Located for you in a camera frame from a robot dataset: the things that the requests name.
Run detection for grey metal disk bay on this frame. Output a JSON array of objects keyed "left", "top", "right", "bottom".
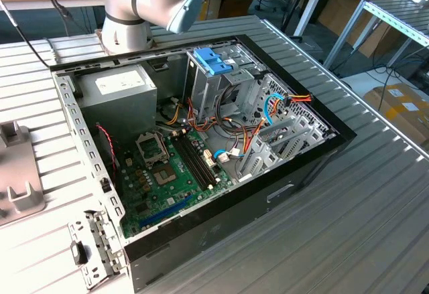
[{"left": 236, "top": 115, "right": 336, "bottom": 183}]

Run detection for white board connector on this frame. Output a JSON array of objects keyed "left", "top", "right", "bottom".
[{"left": 202, "top": 149, "right": 216, "bottom": 170}]

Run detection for black RAM slot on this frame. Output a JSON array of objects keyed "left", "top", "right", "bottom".
[
  {"left": 174, "top": 137, "right": 211, "bottom": 190},
  {"left": 181, "top": 135, "right": 218, "bottom": 186}
]

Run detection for grey metal drive cage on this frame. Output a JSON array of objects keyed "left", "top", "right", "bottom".
[{"left": 182, "top": 44, "right": 267, "bottom": 123}]

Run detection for metal socket cover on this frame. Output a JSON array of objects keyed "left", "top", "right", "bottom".
[{"left": 135, "top": 132, "right": 169, "bottom": 168}]

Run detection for CPU socket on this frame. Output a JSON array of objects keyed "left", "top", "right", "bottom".
[{"left": 152, "top": 163, "right": 178, "bottom": 188}]

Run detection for blue plastic drive latch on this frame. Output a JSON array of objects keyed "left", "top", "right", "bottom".
[{"left": 193, "top": 48, "right": 237, "bottom": 78}]

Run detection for green motherboard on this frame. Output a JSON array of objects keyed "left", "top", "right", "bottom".
[{"left": 117, "top": 129, "right": 235, "bottom": 240}]

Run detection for black open PC case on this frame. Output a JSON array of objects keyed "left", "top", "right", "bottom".
[{"left": 49, "top": 33, "right": 358, "bottom": 294}]

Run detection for blue expansion slot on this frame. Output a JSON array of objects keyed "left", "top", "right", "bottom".
[{"left": 139, "top": 195, "right": 194, "bottom": 228}]

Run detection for grey power supply unit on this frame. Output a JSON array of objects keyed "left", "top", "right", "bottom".
[{"left": 77, "top": 62, "right": 158, "bottom": 141}]

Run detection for black case fan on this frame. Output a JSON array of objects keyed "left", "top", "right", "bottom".
[{"left": 96, "top": 126, "right": 117, "bottom": 175}]

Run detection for black tripod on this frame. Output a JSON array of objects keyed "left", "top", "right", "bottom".
[{"left": 280, "top": 0, "right": 316, "bottom": 40}]

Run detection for cardboard boxes with labels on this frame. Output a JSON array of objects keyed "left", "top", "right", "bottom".
[{"left": 363, "top": 84, "right": 429, "bottom": 146}]

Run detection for grey parts rack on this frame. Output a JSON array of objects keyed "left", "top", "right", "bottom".
[{"left": 0, "top": 121, "right": 46, "bottom": 227}]

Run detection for slatted metal side table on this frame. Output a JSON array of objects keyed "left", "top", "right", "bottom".
[{"left": 323, "top": 0, "right": 429, "bottom": 70}]

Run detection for red orange wire bundle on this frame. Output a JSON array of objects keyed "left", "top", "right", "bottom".
[{"left": 186, "top": 96, "right": 221, "bottom": 134}]

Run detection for short blue data wire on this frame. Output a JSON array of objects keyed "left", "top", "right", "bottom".
[{"left": 213, "top": 148, "right": 243, "bottom": 163}]

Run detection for black wire loop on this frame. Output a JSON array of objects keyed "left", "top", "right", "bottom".
[{"left": 215, "top": 82, "right": 259, "bottom": 137}]

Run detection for orange yellow wire bundle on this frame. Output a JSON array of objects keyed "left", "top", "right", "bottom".
[{"left": 243, "top": 118, "right": 269, "bottom": 156}]

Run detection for yellow orange supply wires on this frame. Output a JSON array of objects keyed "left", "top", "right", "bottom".
[{"left": 164, "top": 104, "right": 184, "bottom": 127}]

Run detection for long blue data wire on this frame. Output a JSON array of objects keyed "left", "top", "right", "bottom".
[{"left": 263, "top": 93, "right": 286, "bottom": 126}]

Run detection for red yellow power wire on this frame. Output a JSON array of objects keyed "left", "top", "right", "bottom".
[{"left": 273, "top": 93, "right": 313, "bottom": 117}]

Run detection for red black twisted wire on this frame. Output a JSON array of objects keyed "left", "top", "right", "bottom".
[{"left": 95, "top": 123, "right": 121, "bottom": 171}]

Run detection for grey metal card retainer bracket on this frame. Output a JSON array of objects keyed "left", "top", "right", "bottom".
[{"left": 68, "top": 209, "right": 127, "bottom": 291}]

